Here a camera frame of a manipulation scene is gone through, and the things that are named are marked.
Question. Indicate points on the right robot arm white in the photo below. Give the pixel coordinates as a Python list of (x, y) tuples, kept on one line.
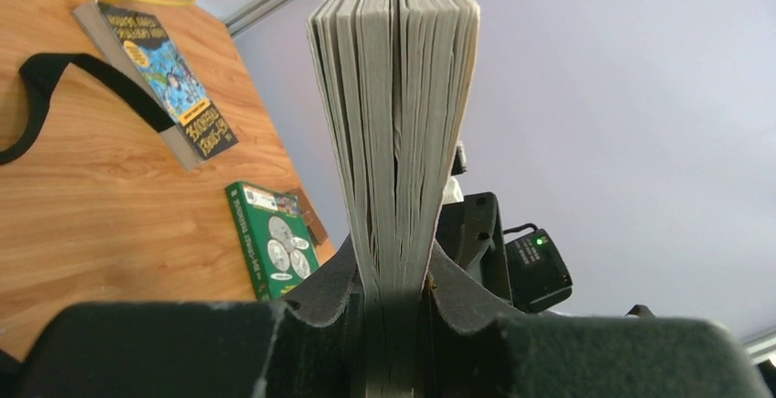
[(521, 265)]

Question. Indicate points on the orange paperback book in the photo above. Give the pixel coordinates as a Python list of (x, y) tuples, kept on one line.
[(394, 77)]

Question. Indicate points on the green coin book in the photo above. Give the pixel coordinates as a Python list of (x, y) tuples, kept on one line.
[(275, 241)]

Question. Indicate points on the treehouse paperback book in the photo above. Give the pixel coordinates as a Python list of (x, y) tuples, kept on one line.
[(137, 45)]

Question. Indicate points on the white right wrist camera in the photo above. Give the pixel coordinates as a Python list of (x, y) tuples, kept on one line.
[(452, 192)]

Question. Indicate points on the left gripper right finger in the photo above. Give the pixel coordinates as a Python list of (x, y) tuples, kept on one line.
[(476, 345)]

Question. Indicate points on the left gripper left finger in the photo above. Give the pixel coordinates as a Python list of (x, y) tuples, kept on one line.
[(298, 346)]

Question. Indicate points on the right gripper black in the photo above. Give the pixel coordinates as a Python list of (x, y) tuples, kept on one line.
[(470, 238)]

